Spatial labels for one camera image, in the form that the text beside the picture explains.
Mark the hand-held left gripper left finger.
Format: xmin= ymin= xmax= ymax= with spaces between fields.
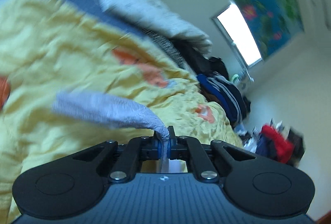
xmin=73 ymin=131 xmax=163 ymax=183

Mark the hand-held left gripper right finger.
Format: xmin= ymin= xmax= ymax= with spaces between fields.
xmin=167 ymin=125 xmax=256 ymax=183

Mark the light lavender small garment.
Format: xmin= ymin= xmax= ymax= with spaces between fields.
xmin=52 ymin=91 xmax=170 ymax=174

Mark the pile of dark folded clothes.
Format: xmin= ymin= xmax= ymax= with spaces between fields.
xmin=174 ymin=40 xmax=252 ymax=124

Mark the navy jacket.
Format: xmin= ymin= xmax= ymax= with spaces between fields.
xmin=255 ymin=135 xmax=271 ymax=156

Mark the black and white knit cloth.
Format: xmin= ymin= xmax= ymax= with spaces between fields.
xmin=149 ymin=33 xmax=189 ymax=71

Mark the red jacket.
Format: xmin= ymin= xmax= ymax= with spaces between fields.
xmin=259 ymin=124 xmax=295 ymax=164

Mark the yellow carrot print bedsheet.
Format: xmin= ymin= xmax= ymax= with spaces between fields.
xmin=0 ymin=0 xmax=244 ymax=222

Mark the grey-white fuzzy blanket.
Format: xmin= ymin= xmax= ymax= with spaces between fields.
xmin=96 ymin=0 xmax=213 ymax=55

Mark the blue floral curtain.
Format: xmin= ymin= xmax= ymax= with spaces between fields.
xmin=231 ymin=0 xmax=306 ymax=62

